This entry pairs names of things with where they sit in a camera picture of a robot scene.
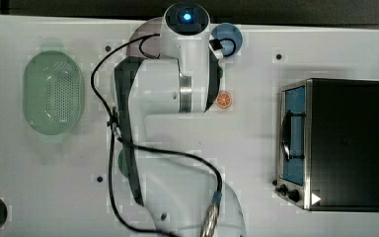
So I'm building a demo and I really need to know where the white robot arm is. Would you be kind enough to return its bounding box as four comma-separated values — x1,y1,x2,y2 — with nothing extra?
113,2,247,237

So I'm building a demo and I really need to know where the toy orange slice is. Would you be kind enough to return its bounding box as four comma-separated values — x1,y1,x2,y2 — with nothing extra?
215,91,232,109

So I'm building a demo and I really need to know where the blue bowl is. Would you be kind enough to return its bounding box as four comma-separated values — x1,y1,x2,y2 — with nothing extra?
210,23,243,57

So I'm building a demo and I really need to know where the green perforated colander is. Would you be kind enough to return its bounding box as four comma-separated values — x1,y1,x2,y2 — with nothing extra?
23,50,85,135

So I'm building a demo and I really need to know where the black toaster oven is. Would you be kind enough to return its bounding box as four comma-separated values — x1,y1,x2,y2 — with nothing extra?
272,78,379,212

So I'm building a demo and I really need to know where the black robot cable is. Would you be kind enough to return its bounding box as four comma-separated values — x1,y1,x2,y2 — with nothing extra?
90,33,224,237

